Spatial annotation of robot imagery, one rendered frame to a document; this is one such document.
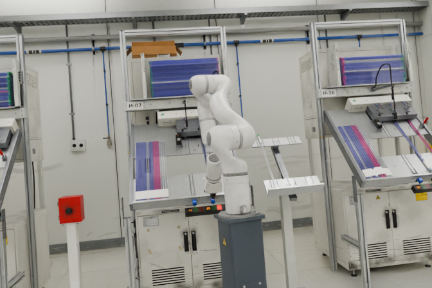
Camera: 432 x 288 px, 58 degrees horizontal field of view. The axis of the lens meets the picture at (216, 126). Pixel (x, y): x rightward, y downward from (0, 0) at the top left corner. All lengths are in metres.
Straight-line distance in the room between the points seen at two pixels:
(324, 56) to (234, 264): 2.01
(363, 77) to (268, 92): 1.55
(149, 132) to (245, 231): 1.25
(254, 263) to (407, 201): 1.62
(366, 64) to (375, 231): 1.24
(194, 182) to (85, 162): 2.14
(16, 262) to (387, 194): 2.56
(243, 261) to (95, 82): 3.04
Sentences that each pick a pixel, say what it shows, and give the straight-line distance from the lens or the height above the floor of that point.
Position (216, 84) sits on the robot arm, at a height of 1.35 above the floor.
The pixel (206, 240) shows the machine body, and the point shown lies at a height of 0.39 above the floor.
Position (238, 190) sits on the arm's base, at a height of 0.82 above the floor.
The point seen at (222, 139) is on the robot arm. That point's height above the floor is 1.06.
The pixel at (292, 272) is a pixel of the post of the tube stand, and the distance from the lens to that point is 2.71.
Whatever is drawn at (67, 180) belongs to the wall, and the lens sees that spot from 4.45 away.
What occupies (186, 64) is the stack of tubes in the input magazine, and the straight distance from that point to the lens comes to 2.86.
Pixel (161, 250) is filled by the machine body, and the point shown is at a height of 0.35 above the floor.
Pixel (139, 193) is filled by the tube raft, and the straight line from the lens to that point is 2.42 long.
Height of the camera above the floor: 1.06
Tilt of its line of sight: 2 degrees up
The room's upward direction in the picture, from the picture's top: 5 degrees counter-clockwise
